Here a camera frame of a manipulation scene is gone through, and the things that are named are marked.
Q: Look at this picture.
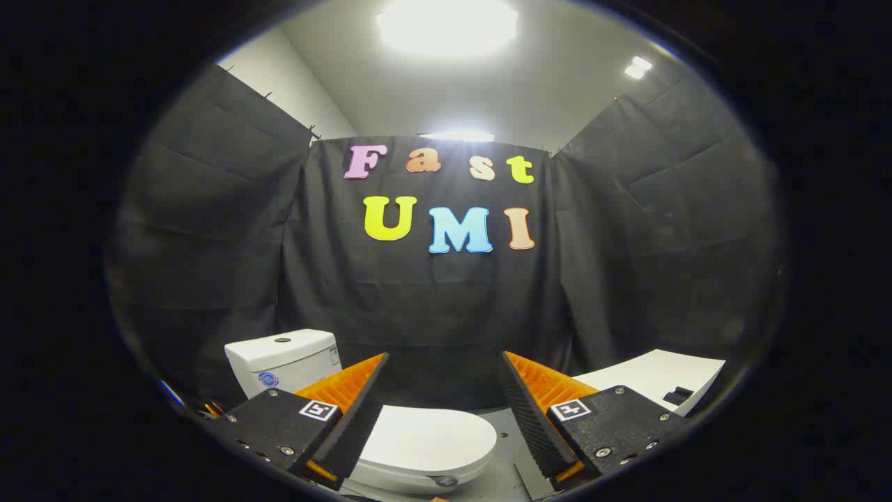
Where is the white ceramic toilet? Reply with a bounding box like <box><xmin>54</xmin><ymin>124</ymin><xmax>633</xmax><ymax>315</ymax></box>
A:
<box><xmin>224</xmin><ymin>329</ymin><xmax>499</xmax><ymax>497</ymax></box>

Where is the white drawer cabinet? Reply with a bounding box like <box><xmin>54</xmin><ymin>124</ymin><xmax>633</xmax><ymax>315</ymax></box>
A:
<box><xmin>571</xmin><ymin>349</ymin><xmax>725</xmax><ymax>419</ymax></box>

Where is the black backdrop cloth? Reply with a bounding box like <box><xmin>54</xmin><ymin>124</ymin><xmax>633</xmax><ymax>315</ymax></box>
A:
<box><xmin>105</xmin><ymin>63</ymin><xmax>792</xmax><ymax>412</ymax></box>

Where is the white toilet lid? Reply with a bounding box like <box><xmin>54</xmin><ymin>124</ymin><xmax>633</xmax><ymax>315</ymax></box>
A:
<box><xmin>357</xmin><ymin>406</ymin><xmax>498</xmax><ymax>487</ymax></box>

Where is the long ceiling light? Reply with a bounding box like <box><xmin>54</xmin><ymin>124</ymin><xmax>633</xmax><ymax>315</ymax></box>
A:
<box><xmin>418</xmin><ymin>131</ymin><xmax>495</xmax><ymax>143</ymax></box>

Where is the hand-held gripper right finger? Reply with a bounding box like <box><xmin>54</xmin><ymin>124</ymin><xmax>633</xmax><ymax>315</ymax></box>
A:
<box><xmin>502</xmin><ymin>351</ymin><xmax>691</xmax><ymax>492</ymax></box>

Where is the large round ceiling light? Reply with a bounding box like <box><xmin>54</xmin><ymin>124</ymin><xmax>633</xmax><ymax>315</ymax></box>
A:
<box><xmin>376</xmin><ymin>0</ymin><xmax>520</xmax><ymax>58</ymax></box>

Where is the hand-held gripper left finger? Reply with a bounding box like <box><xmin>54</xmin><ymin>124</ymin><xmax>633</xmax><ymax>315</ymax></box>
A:
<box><xmin>197</xmin><ymin>352</ymin><xmax>390</xmax><ymax>491</ymax></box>

